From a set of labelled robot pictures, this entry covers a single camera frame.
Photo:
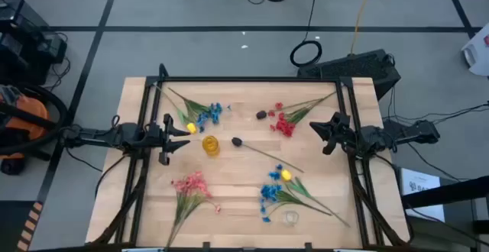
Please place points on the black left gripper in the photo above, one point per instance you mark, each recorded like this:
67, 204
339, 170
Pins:
165, 137

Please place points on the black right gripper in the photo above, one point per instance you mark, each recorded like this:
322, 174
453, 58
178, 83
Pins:
340, 131

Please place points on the yellow artificial tulip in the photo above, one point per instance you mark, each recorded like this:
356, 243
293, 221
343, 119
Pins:
286, 175
191, 128

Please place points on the red artificial flower bunch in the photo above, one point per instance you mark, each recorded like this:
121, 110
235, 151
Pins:
284, 126

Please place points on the blue artificial flower bunch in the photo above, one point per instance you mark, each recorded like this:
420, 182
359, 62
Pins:
270, 191
212, 114

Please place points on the pink artificial flower bunch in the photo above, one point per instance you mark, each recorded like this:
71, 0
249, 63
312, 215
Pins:
191, 185

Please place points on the dark purple artificial tulip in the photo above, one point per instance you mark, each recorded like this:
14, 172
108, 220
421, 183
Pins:
237, 142
261, 114

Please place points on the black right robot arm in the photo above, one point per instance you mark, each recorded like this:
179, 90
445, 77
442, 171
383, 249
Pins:
405, 131

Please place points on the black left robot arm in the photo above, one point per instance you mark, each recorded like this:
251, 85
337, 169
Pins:
95, 134

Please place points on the amber glass vase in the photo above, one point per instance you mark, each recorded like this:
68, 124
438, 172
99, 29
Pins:
211, 147

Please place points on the clear glass vase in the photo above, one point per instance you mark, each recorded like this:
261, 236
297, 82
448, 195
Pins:
290, 218

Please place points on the black computer tower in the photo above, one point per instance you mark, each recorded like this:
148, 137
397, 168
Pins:
351, 66

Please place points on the white printed sign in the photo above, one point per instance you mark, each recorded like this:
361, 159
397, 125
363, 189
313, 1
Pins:
420, 191

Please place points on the black beam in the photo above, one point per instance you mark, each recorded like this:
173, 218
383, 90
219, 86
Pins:
451, 192

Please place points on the orange vacuum cleaner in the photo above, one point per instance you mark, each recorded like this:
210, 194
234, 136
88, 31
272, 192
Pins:
26, 114

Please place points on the white box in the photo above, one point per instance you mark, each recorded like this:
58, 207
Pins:
477, 53

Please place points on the black electronics box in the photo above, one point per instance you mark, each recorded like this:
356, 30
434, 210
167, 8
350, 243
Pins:
23, 53

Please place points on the black mat with orange stripes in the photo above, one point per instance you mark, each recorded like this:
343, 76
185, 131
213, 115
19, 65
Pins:
11, 225

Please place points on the black equipment case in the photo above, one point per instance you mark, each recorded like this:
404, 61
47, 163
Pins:
23, 15

